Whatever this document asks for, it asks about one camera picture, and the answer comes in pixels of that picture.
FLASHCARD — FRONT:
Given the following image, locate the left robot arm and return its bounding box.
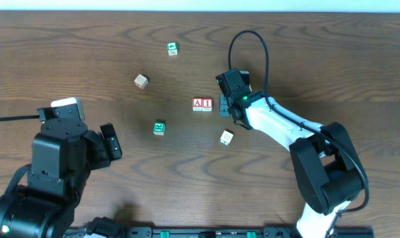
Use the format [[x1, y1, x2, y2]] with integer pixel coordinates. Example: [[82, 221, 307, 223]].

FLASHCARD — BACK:
[[0, 118, 122, 238]]

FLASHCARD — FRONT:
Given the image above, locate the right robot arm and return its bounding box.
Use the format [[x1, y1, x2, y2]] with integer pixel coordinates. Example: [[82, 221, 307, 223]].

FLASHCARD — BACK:
[[216, 69, 369, 237]]

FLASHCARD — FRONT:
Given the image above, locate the green top block far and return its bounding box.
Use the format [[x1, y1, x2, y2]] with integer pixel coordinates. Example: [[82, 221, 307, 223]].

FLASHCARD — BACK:
[[167, 42, 178, 56]]

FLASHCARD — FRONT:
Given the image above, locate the plain wooden picture block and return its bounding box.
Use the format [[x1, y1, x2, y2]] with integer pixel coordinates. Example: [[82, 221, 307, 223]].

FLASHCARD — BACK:
[[134, 74, 149, 89]]

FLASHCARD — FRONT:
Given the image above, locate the white green sided block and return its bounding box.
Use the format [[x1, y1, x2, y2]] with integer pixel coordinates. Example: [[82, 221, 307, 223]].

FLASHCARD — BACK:
[[220, 130, 233, 145]]

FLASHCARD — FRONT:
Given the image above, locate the green letter R block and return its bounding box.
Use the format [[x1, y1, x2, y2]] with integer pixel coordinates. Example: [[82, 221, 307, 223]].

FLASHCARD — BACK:
[[153, 122, 165, 136]]

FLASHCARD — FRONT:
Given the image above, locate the red letter A block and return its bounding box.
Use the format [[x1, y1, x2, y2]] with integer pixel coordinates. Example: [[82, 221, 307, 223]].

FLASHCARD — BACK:
[[192, 98, 203, 111]]

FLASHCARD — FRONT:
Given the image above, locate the red letter I block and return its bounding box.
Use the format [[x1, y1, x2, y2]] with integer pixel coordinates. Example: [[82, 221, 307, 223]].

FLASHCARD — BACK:
[[202, 98, 213, 111]]

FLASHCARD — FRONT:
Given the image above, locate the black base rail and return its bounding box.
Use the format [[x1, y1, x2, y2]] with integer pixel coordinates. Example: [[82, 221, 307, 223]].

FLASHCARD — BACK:
[[63, 216, 375, 238]]

